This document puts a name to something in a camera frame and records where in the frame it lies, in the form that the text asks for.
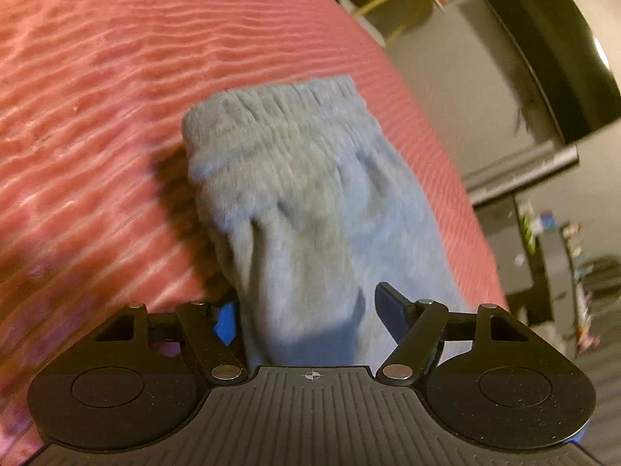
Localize pink ribbed bedspread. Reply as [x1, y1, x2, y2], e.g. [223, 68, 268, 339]
[1, 0, 504, 465]

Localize white tower fan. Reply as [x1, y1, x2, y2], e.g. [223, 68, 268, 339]
[462, 142, 580, 207]

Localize black wall television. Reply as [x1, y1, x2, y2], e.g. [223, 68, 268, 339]
[485, 0, 620, 143]

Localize grey small cabinet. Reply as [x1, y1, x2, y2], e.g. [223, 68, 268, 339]
[476, 197, 577, 334]

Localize yellow legged side table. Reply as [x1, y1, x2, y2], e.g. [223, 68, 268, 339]
[338, 0, 444, 49]

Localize grey sweatpants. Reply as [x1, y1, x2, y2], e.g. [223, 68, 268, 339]
[182, 76, 467, 368]

